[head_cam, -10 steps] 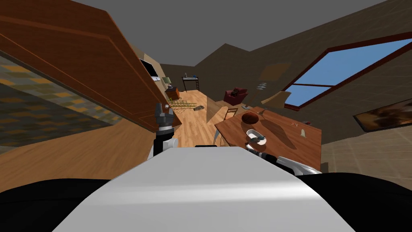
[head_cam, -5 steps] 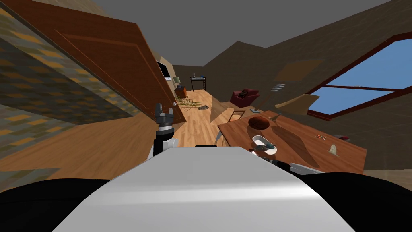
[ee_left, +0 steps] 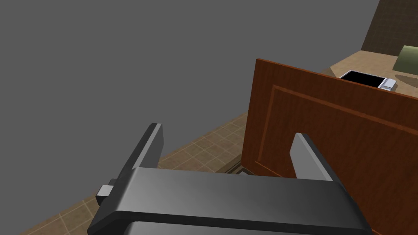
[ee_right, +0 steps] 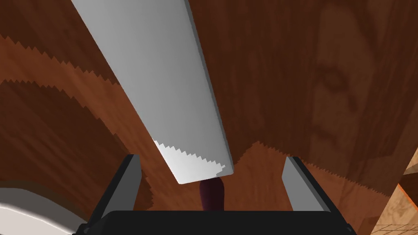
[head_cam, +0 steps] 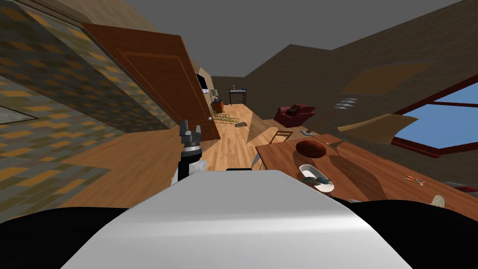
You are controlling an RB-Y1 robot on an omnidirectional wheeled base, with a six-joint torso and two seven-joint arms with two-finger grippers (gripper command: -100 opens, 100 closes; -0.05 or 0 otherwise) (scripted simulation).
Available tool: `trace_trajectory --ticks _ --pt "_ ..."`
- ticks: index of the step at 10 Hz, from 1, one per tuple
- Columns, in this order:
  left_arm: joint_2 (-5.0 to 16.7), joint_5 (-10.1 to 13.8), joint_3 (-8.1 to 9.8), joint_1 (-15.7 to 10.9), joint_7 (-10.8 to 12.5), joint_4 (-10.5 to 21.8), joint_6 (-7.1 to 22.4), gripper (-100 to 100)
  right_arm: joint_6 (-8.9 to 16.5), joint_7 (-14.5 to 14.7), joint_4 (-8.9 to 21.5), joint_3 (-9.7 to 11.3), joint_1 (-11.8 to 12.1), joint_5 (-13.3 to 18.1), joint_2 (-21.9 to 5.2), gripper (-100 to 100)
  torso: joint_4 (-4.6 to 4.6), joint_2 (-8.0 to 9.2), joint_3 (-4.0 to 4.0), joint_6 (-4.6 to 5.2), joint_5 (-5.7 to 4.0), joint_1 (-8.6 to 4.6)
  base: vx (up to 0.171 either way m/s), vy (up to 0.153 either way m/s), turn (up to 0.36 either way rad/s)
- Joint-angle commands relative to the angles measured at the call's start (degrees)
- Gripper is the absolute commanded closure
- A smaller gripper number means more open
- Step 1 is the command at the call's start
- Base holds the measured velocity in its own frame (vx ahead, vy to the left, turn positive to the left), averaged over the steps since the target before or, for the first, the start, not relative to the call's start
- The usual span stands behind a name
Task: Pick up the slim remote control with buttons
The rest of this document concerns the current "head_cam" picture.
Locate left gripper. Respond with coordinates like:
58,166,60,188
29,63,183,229
179,120,203,149

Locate black metal desk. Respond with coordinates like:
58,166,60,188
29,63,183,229
228,87,247,106

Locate brown wooden door leaf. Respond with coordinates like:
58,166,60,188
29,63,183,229
81,22,221,142

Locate wooden chair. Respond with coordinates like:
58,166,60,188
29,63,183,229
268,130,294,145

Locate red armchair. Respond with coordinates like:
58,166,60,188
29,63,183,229
274,103,316,128

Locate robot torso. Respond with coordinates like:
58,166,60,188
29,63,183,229
61,168,413,269

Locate brown round bowl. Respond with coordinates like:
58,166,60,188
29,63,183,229
295,140,327,159

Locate white oval dish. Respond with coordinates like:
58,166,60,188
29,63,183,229
298,164,335,194

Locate clear wine glass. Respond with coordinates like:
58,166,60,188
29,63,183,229
326,139,350,150

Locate brown wooden table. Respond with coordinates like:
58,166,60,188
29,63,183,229
255,133,478,222

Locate red framed window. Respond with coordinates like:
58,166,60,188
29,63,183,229
390,74,478,159

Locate brown wall picture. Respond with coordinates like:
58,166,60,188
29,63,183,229
339,63,434,96

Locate orange handled pliers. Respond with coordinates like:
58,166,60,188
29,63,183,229
404,175,426,187

